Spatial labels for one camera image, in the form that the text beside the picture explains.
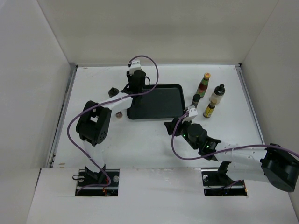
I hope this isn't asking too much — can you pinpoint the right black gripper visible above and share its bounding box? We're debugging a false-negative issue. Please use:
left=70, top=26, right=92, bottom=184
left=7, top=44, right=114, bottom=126
left=164, top=116, right=199, bottom=150

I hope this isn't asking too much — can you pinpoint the small brown spice jar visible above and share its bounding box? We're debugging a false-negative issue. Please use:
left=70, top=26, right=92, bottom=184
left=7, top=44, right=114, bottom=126
left=116, top=112, right=123, bottom=118

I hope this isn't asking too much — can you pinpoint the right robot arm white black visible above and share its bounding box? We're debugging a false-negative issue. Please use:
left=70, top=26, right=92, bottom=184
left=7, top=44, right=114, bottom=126
left=164, top=118, right=299, bottom=193

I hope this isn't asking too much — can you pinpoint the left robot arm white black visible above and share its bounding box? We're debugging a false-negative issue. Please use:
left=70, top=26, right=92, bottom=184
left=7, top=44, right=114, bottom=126
left=73, top=69, right=148, bottom=186

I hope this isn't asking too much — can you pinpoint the white shaker black cap left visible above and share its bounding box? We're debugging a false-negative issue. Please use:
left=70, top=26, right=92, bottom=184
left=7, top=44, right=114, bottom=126
left=108, top=87, right=121, bottom=100

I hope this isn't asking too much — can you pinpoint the white shaker black cap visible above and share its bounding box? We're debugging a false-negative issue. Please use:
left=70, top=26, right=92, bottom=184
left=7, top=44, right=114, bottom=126
left=209, top=84, right=226, bottom=104
left=108, top=87, right=121, bottom=100

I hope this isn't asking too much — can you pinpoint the black plastic tray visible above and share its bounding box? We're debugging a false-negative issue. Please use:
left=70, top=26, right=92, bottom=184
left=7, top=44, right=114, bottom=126
left=127, top=84, right=185, bottom=120

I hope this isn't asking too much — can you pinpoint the small dark spice jar right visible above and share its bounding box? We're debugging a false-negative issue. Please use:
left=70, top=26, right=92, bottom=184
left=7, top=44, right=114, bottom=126
left=191, top=94, right=201, bottom=109

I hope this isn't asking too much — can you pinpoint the small yellow-label bottle right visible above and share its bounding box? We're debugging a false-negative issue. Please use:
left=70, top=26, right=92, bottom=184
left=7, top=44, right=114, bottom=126
left=203, top=99, right=217, bottom=118

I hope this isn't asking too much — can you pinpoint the tall green sauce bottle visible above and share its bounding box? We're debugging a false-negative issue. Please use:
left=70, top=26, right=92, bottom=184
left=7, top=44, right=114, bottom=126
left=196, top=73, right=211, bottom=98

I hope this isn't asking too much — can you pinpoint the white shaker black cap right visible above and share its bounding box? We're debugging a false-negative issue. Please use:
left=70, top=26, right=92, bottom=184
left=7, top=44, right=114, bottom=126
left=209, top=84, right=226, bottom=104

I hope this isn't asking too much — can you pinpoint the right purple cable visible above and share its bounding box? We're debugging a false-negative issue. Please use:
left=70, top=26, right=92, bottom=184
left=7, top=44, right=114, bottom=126
left=171, top=112, right=299, bottom=190

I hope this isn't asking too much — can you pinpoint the purple cable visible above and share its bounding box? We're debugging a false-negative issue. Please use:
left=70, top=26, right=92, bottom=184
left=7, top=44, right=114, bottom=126
left=66, top=55, right=161, bottom=196
left=171, top=112, right=299, bottom=190

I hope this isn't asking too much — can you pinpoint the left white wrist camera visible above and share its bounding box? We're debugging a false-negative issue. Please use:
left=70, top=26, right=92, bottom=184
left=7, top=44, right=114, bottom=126
left=128, top=59, right=142, bottom=76

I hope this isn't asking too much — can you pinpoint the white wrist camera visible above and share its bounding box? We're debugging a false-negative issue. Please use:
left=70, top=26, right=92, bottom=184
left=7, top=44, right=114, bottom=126
left=128, top=59, right=142, bottom=76
left=183, top=105, right=198, bottom=122

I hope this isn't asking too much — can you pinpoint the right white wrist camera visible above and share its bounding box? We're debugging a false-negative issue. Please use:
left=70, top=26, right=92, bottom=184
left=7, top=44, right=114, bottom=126
left=183, top=105, right=198, bottom=122

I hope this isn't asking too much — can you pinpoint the left aluminium table rail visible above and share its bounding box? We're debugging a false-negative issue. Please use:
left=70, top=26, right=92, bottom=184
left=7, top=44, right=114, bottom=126
left=45, top=63, right=78, bottom=168

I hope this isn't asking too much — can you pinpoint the aluminium table rail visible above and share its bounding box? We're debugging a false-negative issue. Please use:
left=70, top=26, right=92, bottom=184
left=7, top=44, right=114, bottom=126
left=45, top=63, right=78, bottom=168
left=235, top=64, right=265, bottom=143

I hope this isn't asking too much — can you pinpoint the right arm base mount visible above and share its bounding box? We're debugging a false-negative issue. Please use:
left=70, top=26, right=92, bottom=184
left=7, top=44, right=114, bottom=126
left=201, top=162, right=247, bottom=196

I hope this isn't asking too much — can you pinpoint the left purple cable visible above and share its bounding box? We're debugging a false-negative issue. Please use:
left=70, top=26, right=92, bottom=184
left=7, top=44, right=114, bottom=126
left=66, top=55, right=161, bottom=196

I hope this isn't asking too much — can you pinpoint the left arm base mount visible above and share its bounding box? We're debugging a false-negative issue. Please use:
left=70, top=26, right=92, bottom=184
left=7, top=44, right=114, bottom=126
left=72, top=167, right=120, bottom=197

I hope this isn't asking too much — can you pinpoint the right aluminium table rail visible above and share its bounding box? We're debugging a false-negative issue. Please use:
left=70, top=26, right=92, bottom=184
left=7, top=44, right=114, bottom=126
left=235, top=64, right=265, bottom=143

